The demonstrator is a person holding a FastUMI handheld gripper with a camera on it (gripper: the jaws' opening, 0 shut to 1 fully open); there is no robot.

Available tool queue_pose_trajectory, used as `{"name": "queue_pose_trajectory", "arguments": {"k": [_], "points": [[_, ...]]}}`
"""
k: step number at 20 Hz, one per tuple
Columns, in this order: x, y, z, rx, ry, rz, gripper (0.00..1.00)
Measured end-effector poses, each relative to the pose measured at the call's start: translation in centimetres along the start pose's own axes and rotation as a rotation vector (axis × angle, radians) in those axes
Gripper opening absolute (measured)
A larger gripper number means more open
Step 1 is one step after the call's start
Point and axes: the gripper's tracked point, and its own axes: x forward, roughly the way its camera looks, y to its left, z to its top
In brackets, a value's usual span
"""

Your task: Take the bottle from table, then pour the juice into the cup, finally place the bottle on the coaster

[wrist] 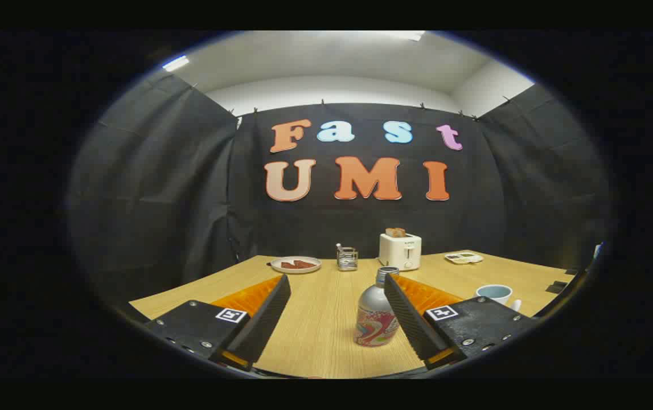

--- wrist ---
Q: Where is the white round plate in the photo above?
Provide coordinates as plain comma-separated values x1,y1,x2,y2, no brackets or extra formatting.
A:
270,256,322,274

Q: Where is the white toaster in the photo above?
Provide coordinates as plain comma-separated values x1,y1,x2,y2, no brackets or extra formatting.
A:
379,232,422,271

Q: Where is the black backdrop cloth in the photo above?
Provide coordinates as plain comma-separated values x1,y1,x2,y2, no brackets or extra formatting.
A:
67,71,611,302

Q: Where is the silver juice bottle pink label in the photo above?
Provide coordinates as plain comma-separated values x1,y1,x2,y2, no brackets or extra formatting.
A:
354,266,401,347

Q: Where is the white cup blue inside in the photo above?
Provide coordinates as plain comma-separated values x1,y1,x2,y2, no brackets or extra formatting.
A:
476,284,522,311

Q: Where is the small white tray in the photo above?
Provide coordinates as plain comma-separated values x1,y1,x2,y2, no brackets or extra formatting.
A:
445,251,484,265

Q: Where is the metal wire holder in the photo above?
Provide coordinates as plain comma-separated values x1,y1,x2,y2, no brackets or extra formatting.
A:
336,243,359,272

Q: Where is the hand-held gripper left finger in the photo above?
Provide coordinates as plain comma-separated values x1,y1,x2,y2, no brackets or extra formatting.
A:
143,274,293,374

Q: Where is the wooden table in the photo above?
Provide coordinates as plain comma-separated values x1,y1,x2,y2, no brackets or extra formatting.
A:
130,251,577,379

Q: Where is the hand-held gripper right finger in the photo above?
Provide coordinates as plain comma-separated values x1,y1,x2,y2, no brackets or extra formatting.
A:
383,273,540,371

